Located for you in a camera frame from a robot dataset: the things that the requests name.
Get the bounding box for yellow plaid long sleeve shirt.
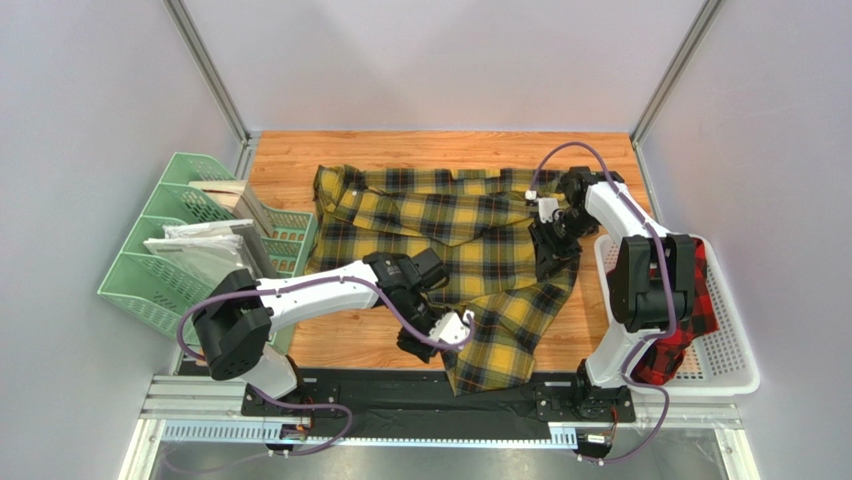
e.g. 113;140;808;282
306;165;579;396

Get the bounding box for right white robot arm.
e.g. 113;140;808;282
525;167;695;420

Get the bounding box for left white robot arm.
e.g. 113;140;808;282
187;249;470;399

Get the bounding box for red plaid long sleeve shirt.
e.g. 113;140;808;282
631;237;718;386

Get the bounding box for white plastic basket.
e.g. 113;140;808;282
587;234;760;398

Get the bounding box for book in file rack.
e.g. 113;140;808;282
189;180;274;237

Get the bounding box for papers in file rack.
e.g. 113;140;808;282
143;220;262;287

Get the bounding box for green plastic file rack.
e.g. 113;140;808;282
97;152;318;339

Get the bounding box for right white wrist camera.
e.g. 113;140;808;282
524;190;564;225

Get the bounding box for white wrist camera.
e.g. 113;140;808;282
428;310;475;349
524;190;564;225

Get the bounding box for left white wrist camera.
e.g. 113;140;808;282
428;310;475;349

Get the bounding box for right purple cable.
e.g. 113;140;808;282
527;141;679;465

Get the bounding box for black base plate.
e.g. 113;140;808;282
231;368;637;441

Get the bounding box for aluminium frame rail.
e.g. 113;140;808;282
120;370;759;479

